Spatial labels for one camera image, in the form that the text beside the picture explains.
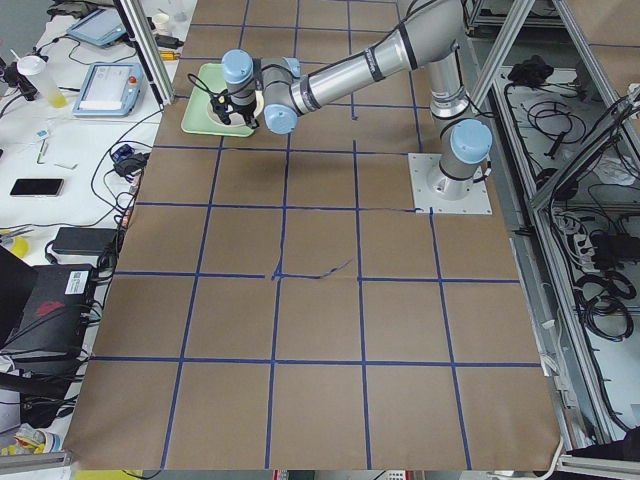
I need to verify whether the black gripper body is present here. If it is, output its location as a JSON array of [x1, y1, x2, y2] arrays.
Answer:
[[209, 89, 256, 120]]

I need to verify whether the white round plate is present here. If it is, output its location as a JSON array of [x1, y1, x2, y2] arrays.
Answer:
[[206, 91, 264, 128]]

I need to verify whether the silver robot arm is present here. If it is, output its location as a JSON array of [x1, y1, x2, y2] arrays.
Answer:
[[209, 1, 493, 201]]

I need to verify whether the light green tray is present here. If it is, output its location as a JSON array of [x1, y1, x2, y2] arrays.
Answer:
[[181, 63, 253, 138]]

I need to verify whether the white paper cup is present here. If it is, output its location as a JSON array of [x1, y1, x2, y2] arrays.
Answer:
[[151, 12, 172, 36]]

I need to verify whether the blue teach pendant near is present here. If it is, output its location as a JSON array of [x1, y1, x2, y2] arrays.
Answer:
[[72, 62, 143, 117]]

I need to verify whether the blue teach pendant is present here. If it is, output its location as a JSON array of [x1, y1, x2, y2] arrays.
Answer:
[[66, 8, 126, 48], [72, 62, 143, 117]]

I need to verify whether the blue teach pendant far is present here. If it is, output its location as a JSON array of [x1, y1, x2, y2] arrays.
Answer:
[[66, 8, 126, 48]]

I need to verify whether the plastic cup yellow drink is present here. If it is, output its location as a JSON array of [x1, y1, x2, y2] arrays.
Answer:
[[17, 55, 67, 108]]

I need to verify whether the black power brick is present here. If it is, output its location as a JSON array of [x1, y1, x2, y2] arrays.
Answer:
[[52, 227, 116, 256]]

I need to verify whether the black smartphone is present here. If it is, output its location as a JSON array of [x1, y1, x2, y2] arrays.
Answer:
[[10, 178, 64, 197]]

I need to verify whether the black laptop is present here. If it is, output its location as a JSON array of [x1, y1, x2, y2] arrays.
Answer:
[[1, 248, 96, 363]]

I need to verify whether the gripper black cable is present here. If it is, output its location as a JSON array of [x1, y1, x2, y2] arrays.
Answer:
[[186, 72, 226, 106]]

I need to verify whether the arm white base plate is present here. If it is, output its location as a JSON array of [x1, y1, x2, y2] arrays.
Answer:
[[408, 153, 492, 215]]

